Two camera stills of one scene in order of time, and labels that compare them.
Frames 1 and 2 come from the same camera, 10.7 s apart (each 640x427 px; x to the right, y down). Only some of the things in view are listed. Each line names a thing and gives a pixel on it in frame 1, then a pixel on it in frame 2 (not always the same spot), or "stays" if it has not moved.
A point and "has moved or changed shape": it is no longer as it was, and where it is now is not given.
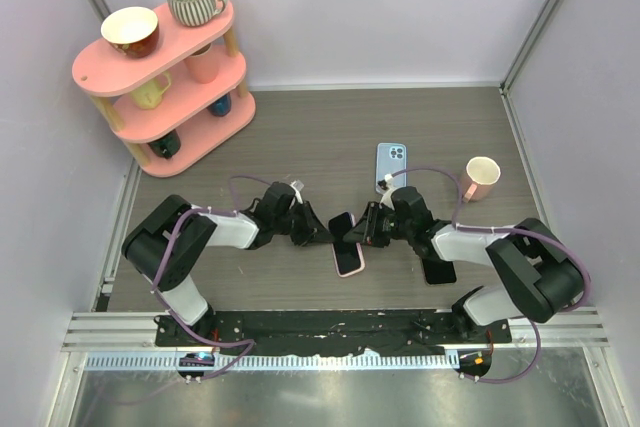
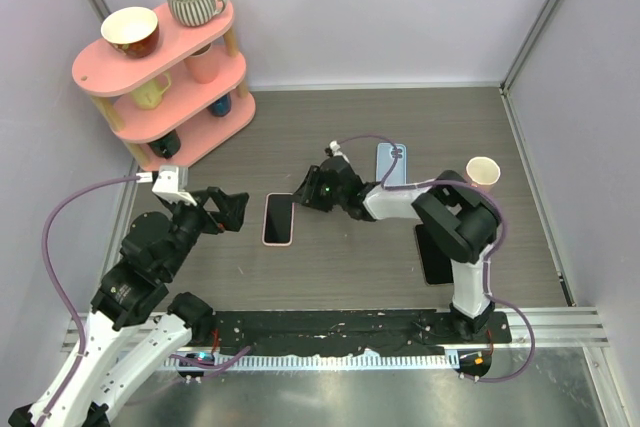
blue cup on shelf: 221,106 stays
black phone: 347,254 has moved or changed shape
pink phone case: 361,259 has moved or changed shape
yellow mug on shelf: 150,96 stays
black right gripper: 364,232 -> 311,184
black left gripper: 314,231 -> 229,216
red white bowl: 133,31 stays
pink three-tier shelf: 178,102 stays
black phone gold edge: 439,272 stays
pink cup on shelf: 204,65 stays
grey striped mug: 190,3 stays
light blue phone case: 391,158 stays
